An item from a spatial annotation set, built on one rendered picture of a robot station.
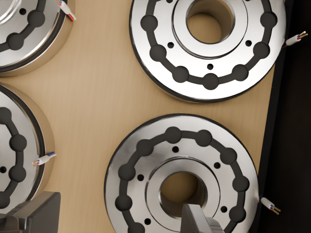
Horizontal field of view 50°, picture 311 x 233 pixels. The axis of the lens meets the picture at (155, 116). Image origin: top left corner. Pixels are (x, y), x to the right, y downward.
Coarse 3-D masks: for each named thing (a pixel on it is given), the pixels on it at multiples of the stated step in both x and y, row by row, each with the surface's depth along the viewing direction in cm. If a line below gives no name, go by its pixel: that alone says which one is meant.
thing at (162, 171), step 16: (176, 160) 21; (192, 160) 21; (160, 176) 21; (208, 176) 21; (144, 192) 22; (160, 192) 21; (208, 192) 21; (160, 208) 21; (208, 208) 21; (160, 224) 21; (176, 224) 21
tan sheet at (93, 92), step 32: (96, 0) 24; (128, 0) 24; (96, 32) 24; (128, 32) 24; (192, 32) 25; (64, 64) 24; (96, 64) 24; (128, 64) 25; (32, 96) 24; (64, 96) 25; (96, 96) 25; (128, 96) 25; (160, 96) 25; (256, 96) 25; (64, 128) 25; (96, 128) 25; (128, 128) 25; (256, 128) 25; (64, 160) 25; (96, 160) 25; (256, 160) 25; (64, 192) 25; (96, 192) 25; (192, 192) 25; (64, 224) 25; (96, 224) 25
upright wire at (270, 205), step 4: (260, 196) 22; (260, 200) 22; (264, 200) 21; (268, 200) 21; (264, 204) 21; (268, 204) 21; (272, 204) 21; (272, 208) 20; (276, 208) 20; (276, 212) 20
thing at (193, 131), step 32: (160, 128) 21; (192, 128) 22; (128, 160) 22; (160, 160) 22; (224, 160) 22; (128, 192) 22; (224, 192) 22; (256, 192) 22; (128, 224) 22; (224, 224) 22
